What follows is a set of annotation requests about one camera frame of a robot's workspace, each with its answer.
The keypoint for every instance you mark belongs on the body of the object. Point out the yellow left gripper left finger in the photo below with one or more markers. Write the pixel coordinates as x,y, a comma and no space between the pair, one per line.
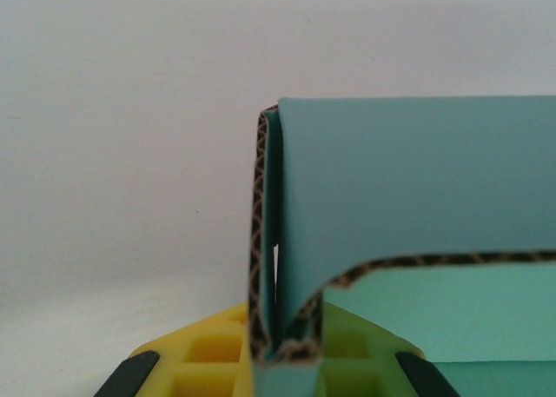
208,358

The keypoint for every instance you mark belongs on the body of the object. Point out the teal corrugated cardboard box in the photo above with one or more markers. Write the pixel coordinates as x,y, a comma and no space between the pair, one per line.
391,175

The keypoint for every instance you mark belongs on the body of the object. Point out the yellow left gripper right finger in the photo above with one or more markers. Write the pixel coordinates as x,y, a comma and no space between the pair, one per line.
360,358

